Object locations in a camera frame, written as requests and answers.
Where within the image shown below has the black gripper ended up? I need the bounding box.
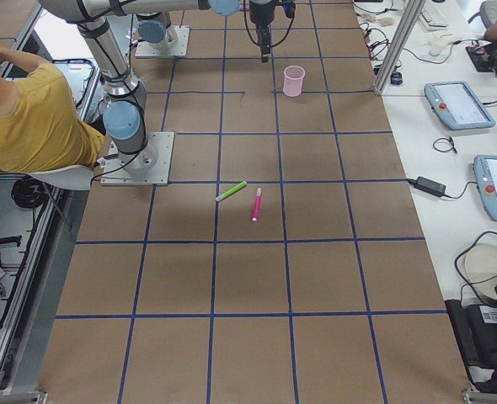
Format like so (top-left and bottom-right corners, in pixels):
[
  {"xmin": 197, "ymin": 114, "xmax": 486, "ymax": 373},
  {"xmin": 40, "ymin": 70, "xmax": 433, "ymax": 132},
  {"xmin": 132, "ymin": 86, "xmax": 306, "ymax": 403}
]
[{"xmin": 248, "ymin": 0, "xmax": 276, "ymax": 63}]

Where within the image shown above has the pink mesh cup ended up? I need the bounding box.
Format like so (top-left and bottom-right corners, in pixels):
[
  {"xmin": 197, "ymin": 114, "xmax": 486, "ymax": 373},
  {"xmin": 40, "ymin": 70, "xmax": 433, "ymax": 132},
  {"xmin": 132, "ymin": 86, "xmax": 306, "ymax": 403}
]
[{"xmin": 282, "ymin": 65, "xmax": 306, "ymax": 97}]

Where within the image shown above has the pink highlighter pen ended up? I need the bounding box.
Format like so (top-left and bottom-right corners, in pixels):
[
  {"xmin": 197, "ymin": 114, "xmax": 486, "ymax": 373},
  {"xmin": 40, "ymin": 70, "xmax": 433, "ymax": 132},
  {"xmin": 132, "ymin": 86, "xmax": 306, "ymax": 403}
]
[{"xmin": 251, "ymin": 187, "xmax": 262, "ymax": 221}]

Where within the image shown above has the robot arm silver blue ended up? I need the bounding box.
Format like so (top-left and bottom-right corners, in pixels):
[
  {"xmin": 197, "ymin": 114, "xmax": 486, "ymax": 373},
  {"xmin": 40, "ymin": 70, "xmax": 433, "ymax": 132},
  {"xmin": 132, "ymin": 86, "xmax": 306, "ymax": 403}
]
[
  {"xmin": 136, "ymin": 1, "xmax": 281, "ymax": 63},
  {"xmin": 40, "ymin": 1, "xmax": 240, "ymax": 172}
]

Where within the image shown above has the white keyboard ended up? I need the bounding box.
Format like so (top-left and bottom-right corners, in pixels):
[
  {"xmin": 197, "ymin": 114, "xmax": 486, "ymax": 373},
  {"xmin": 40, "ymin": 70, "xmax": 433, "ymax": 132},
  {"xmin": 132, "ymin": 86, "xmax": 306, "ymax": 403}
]
[{"xmin": 418, "ymin": 2, "xmax": 449, "ymax": 31}]

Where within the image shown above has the green highlighter pen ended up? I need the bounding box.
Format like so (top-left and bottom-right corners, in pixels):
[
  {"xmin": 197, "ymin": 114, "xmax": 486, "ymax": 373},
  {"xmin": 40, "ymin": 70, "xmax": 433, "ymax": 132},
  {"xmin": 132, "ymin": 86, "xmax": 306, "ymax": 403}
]
[{"xmin": 215, "ymin": 181, "xmax": 248, "ymax": 203}]

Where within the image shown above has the upper teach pendant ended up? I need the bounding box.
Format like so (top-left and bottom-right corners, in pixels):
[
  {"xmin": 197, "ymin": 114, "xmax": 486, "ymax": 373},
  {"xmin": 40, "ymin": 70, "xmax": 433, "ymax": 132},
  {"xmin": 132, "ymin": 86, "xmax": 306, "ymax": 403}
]
[{"xmin": 424, "ymin": 81, "xmax": 495, "ymax": 130}]

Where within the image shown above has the black power adapter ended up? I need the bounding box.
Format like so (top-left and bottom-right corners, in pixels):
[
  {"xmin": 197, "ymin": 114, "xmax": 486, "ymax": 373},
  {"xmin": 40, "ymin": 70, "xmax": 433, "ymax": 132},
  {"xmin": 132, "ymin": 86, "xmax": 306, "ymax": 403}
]
[{"xmin": 406, "ymin": 176, "xmax": 446, "ymax": 198}]

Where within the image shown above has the person in yellow shirt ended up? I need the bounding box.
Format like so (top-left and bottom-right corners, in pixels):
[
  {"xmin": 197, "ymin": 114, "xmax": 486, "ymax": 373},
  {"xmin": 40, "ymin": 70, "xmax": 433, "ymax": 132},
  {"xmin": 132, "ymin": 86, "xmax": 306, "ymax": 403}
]
[{"xmin": 0, "ymin": 48, "xmax": 104, "ymax": 174}]

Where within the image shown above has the white chair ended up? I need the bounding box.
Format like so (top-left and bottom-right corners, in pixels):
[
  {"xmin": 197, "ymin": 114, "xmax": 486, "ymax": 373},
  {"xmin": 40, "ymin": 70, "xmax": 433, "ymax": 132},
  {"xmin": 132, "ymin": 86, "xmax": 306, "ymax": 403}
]
[{"xmin": 29, "ymin": 165, "xmax": 94, "ymax": 234}]

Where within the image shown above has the black box with label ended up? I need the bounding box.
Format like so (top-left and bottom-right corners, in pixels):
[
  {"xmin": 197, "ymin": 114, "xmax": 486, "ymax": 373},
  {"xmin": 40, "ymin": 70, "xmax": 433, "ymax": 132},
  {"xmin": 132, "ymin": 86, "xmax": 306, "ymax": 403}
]
[{"xmin": 444, "ymin": 297, "xmax": 497, "ymax": 395}]

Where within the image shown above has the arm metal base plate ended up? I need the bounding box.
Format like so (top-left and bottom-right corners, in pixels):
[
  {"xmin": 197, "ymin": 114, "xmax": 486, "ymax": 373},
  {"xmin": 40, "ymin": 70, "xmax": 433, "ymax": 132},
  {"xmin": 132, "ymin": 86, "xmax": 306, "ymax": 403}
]
[
  {"xmin": 136, "ymin": 22, "xmax": 190, "ymax": 59},
  {"xmin": 99, "ymin": 131, "xmax": 174, "ymax": 186}
]

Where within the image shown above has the aluminium frame post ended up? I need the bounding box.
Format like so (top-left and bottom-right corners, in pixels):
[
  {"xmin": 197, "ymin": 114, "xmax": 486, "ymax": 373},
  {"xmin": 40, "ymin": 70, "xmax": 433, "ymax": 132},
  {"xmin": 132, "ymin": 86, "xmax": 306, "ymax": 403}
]
[{"xmin": 373, "ymin": 0, "xmax": 425, "ymax": 95}]

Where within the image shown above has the small black cable loop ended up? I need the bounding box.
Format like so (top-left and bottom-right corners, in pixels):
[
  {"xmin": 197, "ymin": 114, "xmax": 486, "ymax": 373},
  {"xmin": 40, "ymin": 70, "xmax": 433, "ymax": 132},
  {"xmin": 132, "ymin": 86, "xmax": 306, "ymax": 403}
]
[{"xmin": 432, "ymin": 136, "xmax": 458, "ymax": 155}]

